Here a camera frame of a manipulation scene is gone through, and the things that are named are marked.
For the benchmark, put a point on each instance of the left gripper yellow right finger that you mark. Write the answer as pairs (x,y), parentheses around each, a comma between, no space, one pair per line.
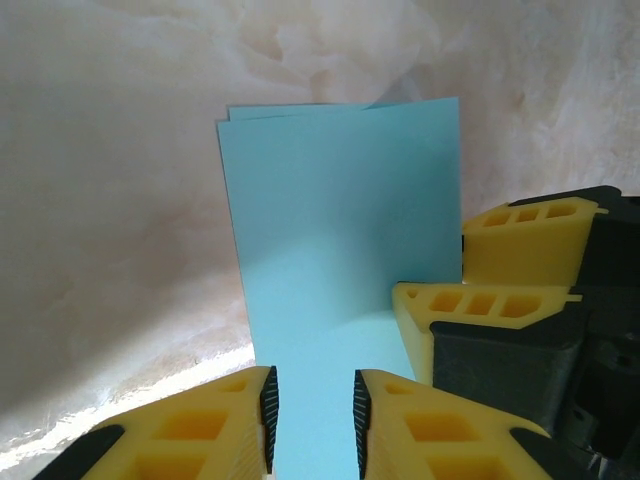
(440,440)

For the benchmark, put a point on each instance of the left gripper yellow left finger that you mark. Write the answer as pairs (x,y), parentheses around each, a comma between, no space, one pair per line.
(200,435)

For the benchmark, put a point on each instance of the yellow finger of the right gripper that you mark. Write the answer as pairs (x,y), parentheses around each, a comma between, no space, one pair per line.
(415,340)
(520,255)

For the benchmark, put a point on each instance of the light blue paper sheet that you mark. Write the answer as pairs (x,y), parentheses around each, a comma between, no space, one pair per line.
(340,225)

